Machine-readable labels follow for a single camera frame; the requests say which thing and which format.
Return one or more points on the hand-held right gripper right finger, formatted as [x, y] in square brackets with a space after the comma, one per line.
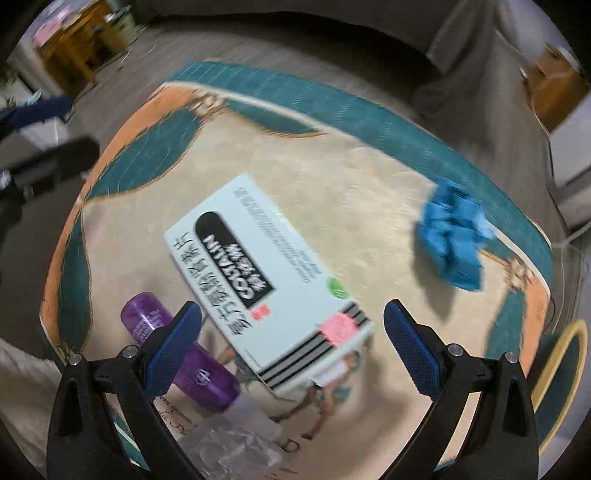
[411, 346]

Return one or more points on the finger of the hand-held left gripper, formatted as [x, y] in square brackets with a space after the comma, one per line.
[60, 159]

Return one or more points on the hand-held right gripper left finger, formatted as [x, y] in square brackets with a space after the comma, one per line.
[175, 341]

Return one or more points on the white medicine box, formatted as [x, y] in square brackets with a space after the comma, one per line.
[277, 277]

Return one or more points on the yellow-rimmed teal trash bin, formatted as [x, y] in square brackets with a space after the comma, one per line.
[569, 337]

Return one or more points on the purple bottle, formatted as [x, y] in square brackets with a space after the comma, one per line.
[207, 374]

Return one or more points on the dark blue cloth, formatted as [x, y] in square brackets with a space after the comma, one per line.
[41, 113]

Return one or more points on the crumpled blue cloth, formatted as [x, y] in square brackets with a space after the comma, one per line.
[455, 240]

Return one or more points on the wooden table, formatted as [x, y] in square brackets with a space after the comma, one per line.
[78, 41]

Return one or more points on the clear plastic wrapper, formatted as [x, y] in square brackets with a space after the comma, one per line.
[231, 450]

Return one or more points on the white bucket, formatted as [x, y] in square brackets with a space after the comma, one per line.
[121, 25]

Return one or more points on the beige fuzzy cloth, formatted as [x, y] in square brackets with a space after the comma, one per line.
[27, 383]

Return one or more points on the teal and orange patterned rug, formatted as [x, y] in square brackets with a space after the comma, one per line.
[360, 175]

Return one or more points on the white air purifier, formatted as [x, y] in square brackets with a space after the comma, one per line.
[572, 157]

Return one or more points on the bed with grey blanket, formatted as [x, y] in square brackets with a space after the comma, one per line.
[323, 27]

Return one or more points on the wooden cabinet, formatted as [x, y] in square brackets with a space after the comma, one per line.
[556, 87]

